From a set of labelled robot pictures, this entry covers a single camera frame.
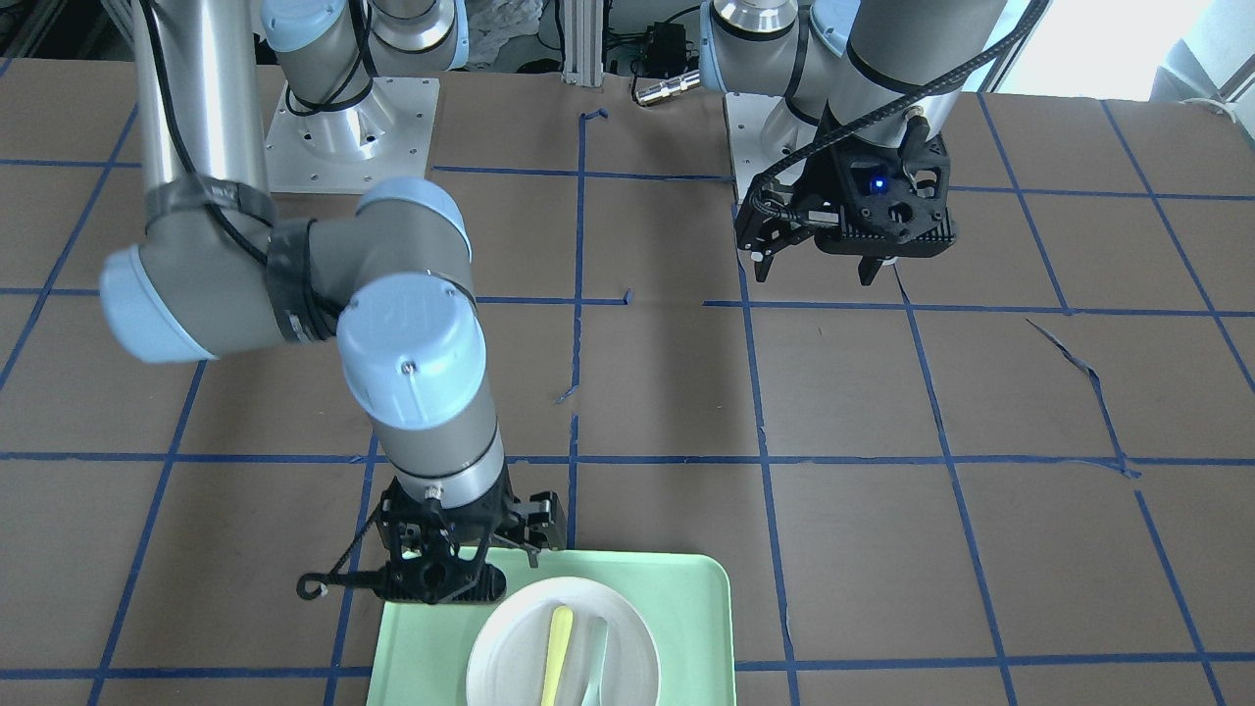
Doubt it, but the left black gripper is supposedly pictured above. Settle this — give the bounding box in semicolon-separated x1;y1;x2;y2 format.
733;113;958;287

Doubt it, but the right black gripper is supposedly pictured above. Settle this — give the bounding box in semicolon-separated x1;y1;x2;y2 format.
377;466;569;604

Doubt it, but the yellow plastic fork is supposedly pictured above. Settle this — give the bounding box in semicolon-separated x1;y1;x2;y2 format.
538;604;575;706

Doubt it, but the white round plate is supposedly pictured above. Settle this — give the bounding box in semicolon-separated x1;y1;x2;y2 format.
466;577;661;705

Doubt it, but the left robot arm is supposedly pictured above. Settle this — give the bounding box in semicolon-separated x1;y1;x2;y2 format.
699;1;1007;285

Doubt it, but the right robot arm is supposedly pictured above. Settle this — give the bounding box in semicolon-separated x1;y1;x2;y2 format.
99;1;566;606

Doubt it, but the light green plastic spoon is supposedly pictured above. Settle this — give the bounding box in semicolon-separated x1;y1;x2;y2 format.
579;617;610;706

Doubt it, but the light green tray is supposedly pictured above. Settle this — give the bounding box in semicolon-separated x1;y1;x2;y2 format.
368;548;735;705

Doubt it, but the metal cylinder connector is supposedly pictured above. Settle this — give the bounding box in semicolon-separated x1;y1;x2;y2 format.
631;69;702;108

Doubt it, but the black power adapter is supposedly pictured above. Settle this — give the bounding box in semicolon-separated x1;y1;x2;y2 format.
641;23;686;76

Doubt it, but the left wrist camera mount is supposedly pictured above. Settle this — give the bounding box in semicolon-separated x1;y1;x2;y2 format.
814;137;958;261

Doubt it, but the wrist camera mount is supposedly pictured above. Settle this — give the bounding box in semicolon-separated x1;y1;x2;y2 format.
373;513;507;606
814;137;958;261

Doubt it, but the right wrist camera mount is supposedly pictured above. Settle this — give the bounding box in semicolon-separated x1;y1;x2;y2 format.
373;513;507;606

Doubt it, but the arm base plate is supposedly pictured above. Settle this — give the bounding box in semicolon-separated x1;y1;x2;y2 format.
265;76;441;196
725;93;820;204

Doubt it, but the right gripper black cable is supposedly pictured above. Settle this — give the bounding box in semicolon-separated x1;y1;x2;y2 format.
296;505;393;602

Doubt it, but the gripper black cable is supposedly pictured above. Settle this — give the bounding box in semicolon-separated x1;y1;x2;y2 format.
296;505;393;602
756;0;1055;197

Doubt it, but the aluminium frame post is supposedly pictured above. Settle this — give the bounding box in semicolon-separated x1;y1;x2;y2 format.
555;1;606;89

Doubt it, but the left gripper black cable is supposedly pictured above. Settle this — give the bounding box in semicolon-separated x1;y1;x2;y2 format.
756;0;1055;197

